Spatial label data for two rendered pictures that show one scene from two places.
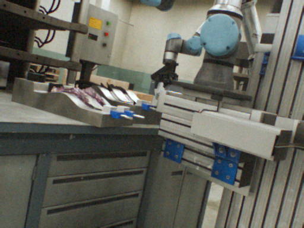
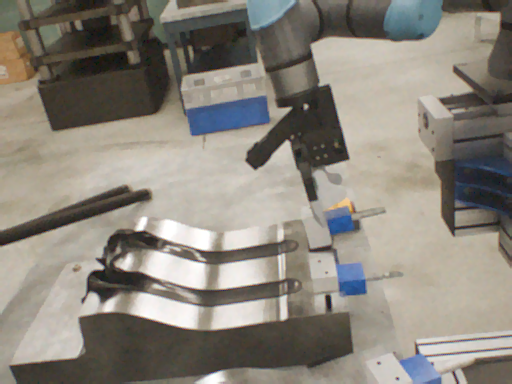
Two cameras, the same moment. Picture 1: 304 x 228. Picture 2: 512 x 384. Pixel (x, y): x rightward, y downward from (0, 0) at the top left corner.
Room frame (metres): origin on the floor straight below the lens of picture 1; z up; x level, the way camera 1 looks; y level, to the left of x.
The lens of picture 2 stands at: (1.05, 0.51, 1.39)
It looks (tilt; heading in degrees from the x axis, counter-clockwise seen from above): 26 degrees down; 325
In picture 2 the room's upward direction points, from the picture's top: 10 degrees counter-clockwise
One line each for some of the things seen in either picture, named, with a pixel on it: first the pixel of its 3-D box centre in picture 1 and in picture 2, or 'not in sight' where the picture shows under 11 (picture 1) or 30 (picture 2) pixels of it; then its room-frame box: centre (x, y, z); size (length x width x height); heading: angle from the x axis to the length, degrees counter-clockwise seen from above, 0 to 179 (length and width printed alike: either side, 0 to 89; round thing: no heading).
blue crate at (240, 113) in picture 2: not in sight; (227, 108); (4.35, -1.76, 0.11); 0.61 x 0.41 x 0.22; 52
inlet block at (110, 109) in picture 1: (119, 114); not in sight; (1.25, 0.14, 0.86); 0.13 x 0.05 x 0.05; 65
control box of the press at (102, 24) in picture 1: (79, 104); not in sight; (2.36, 0.57, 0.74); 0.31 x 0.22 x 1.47; 138
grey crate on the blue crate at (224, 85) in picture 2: not in sight; (223, 85); (4.35, -1.76, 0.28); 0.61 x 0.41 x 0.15; 52
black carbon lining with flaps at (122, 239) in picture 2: (123, 94); (188, 263); (1.71, 0.19, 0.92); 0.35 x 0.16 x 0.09; 48
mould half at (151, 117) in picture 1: (121, 102); (186, 285); (1.73, 0.19, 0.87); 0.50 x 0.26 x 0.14; 48
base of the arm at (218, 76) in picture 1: (215, 75); not in sight; (1.16, -0.20, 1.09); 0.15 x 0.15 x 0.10
